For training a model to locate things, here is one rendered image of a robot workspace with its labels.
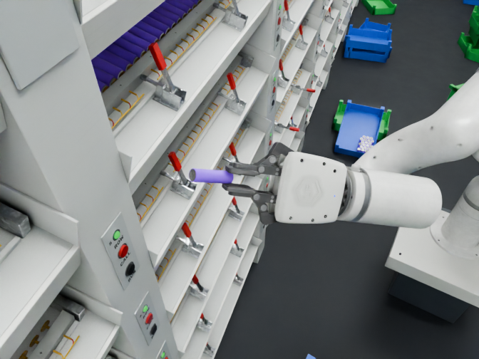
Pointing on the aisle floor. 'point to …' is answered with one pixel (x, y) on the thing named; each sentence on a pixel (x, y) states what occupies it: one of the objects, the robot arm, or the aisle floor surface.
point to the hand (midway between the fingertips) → (239, 179)
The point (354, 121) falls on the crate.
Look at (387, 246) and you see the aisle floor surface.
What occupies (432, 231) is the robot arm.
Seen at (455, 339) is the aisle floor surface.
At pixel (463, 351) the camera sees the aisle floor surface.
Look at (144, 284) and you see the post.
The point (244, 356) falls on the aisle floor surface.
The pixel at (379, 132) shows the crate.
